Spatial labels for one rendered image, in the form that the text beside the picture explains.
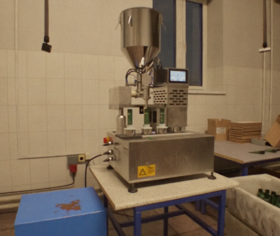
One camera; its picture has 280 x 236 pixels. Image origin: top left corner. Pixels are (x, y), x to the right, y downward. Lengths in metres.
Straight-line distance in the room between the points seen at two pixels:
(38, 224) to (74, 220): 0.19
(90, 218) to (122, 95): 0.76
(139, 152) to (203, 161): 0.45
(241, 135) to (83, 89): 1.96
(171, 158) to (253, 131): 1.81
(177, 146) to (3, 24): 2.30
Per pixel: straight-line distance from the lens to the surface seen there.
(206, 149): 1.50
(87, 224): 1.46
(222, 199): 1.48
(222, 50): 3.87
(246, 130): 2.93
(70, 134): 2.82
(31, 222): 1.42
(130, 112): 1.37
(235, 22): 4.16
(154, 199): 1.21
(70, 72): 2.82
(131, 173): 1.28
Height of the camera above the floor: 1.23
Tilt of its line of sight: 4 degrees down
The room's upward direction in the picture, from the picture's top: straight up
